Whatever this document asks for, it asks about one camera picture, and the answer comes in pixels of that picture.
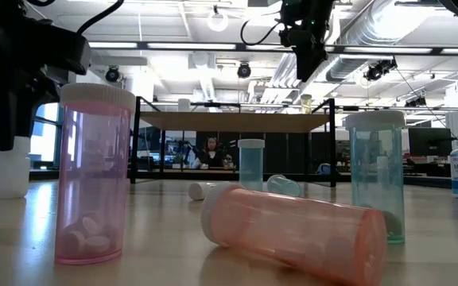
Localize yellow translucent pill bottle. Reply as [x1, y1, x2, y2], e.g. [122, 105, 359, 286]
[300, 93, 313, 115]

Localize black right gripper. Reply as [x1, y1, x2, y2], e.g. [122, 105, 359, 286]
[279, 0, 336, 83]

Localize teal translucent pill bottle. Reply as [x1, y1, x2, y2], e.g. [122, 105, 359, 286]
[266, 174, 304, 199]
[344, 110, 407, 245]
[237, 138, 266, 191]

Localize black ceiling spotlight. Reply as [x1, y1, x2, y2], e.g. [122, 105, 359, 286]
[236, 62, 252, 79]
[363, 58, 398, 83]
[405, 95, 428, 108]
[105, 66, 121, 83]

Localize person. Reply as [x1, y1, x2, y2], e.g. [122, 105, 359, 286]
[192, 137, 234, 170]

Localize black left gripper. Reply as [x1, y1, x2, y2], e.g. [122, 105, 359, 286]
[0, 0, 93, 152]

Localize black aluminium table frame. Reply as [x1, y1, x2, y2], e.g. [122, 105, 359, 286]
[29, 168, 452, 190]

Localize white round ceiling fixture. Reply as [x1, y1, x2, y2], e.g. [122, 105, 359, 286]
[207, 10, 229, 33]

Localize silver ventilation duct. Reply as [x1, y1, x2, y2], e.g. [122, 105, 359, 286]
[326, 0, 397, 83]

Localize wooden shelf black metal legs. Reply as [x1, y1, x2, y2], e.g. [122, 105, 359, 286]
[129, 96, 337, 188]

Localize pink translucent pill bottle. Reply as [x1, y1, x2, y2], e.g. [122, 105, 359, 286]
[55, 82, 137, 266]

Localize orange translucent pill bottle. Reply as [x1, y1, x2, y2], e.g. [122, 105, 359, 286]
[200, 181, 389, 286]

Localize black computer monitor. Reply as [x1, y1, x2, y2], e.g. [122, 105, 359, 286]
[407, 126, 453, 157]

